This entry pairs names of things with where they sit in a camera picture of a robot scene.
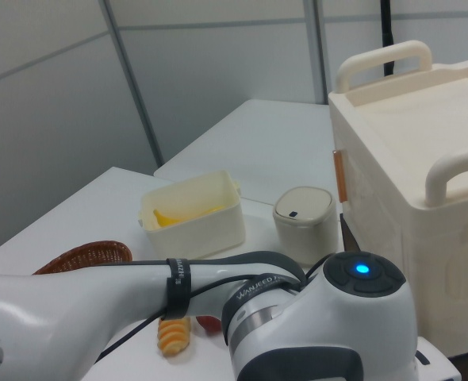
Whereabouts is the black pole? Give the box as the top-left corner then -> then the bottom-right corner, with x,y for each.
378,0 -> 397,78

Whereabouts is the black cable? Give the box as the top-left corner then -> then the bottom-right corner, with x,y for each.
94,253 -> 338,363

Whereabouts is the yellow banana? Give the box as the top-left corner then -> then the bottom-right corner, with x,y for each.
152,202 -> 228,229

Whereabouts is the small white lidded bin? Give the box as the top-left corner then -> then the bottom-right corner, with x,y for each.
272,185 -> 339,267

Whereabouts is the cream plastic storage box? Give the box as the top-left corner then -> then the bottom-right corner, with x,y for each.
137,170 -> 247,259

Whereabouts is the black velcro strap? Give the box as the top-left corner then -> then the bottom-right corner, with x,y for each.
164,256 -> 192,321

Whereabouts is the red apple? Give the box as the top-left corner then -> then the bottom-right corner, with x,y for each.
195,314 -> 224,333

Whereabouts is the large cream container with handles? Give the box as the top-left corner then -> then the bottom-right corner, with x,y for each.
328,39 -> 468,357

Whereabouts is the long striped bread roll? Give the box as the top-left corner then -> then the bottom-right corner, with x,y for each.
155,315 -> 192,356

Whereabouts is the brown wicker basket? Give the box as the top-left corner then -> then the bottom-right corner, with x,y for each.
32,238 -> 134,276

